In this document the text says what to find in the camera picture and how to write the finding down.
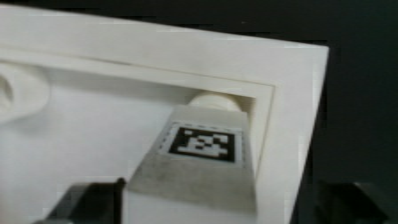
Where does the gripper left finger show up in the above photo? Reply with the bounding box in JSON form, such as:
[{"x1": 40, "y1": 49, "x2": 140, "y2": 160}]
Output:
[{"x1": 33, "y1": 178, "x2": 125, "y2": 224}]

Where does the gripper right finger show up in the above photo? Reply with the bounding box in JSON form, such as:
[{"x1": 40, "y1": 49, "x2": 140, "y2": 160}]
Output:
[{"x1": 314, "y1": 182, "x2": 398, "y2": 224}]

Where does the white square table top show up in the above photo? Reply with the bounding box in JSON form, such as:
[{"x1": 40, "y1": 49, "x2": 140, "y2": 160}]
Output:
[{"x1": 0, "y1": 3, "x2": 328, "y2": 224}]

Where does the white table leg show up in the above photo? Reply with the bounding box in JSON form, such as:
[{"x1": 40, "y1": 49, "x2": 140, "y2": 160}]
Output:
[{"x1": 127, "y1": 92, "x2": 255, "y2": 212}]

